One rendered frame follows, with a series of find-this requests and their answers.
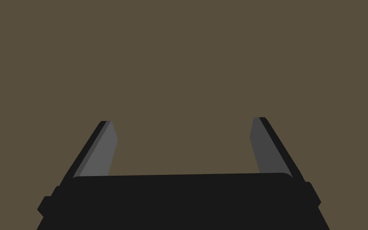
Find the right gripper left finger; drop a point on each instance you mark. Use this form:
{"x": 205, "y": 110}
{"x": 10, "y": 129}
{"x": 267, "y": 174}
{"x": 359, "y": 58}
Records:
{"x": 98, "y": 153}

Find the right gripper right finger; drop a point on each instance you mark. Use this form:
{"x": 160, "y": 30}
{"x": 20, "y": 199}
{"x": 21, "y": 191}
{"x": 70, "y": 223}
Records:
{"x": 271, "y": 153}

